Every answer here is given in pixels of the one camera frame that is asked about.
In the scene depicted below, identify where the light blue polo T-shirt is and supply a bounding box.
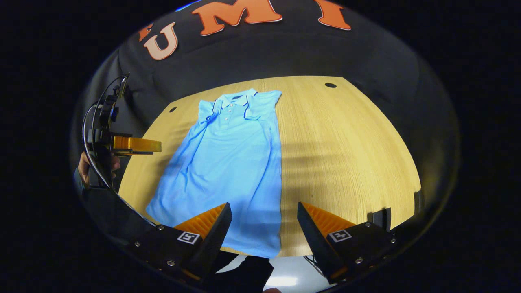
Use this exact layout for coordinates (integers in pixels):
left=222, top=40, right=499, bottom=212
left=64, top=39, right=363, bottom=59
left=145, top=88, right=283, bottom=259

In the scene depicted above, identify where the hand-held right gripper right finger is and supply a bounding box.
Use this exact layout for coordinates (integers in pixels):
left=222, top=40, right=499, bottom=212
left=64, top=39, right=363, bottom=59
left=297, top=201, right=397, bottom=285

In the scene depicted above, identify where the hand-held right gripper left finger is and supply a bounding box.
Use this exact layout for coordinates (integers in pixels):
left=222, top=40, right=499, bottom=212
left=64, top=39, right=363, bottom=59
left=128, top=202, right=233, bottom=283

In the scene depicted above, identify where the thin black cable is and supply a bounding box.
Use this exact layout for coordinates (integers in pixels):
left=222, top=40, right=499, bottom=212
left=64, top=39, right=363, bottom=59
left=82, top=75, right=158, bottom=225

